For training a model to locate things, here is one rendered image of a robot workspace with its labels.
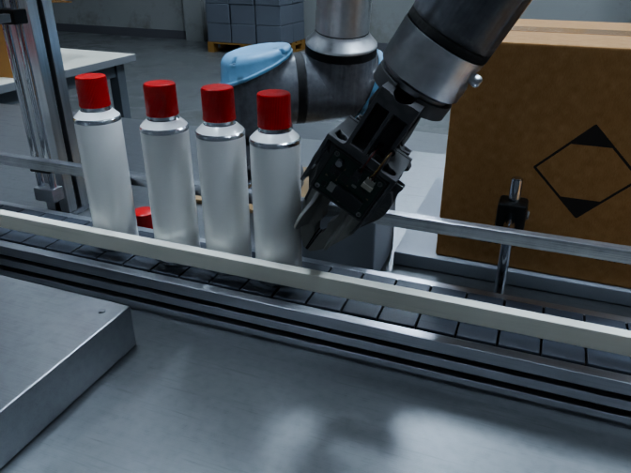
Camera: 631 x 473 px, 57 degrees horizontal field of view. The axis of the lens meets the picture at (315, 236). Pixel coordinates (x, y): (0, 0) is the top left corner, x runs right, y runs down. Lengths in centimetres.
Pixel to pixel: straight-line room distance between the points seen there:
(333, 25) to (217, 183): 40
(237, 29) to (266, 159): 719
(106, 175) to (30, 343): 21
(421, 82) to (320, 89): 49
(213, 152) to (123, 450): 29
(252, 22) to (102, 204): 697
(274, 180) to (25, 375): 28
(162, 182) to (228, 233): 9
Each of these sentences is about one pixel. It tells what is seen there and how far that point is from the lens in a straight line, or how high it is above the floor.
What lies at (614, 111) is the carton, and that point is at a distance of 70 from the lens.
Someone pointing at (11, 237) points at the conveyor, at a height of 88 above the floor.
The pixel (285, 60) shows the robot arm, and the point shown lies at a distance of 95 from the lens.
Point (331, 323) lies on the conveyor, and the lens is 59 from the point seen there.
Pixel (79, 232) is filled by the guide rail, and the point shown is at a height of 91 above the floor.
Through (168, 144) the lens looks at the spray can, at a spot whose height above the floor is 103.
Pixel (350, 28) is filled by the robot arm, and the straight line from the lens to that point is 94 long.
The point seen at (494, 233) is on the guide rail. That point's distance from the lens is 60.
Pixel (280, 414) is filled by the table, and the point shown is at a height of 83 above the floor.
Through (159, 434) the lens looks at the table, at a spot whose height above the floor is 83.
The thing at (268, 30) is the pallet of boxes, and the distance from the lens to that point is 754.
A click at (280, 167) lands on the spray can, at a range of 58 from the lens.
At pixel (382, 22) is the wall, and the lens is 784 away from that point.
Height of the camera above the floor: 121
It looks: 26 degrees down
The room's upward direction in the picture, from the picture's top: straight up
